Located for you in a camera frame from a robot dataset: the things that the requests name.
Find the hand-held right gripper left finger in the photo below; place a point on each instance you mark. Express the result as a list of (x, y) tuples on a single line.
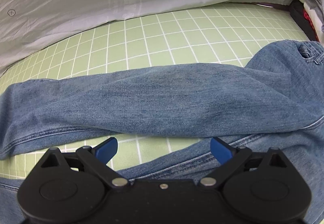
[(107, 150)]

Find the red garment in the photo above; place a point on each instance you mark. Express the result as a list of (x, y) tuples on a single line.
[(307, 17)]

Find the white garment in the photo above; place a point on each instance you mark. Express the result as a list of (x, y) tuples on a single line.
[(317, 21)]

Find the blue denim jeans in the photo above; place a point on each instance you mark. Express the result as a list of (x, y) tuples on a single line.
[(164, 102)]

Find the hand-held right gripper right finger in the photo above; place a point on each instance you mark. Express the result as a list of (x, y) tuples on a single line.
[(220, 151)]

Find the black garment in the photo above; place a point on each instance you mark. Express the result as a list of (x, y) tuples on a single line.
[(298, 15)]

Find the grey carrot print sheet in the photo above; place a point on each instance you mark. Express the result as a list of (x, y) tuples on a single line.
[(76, 11)]

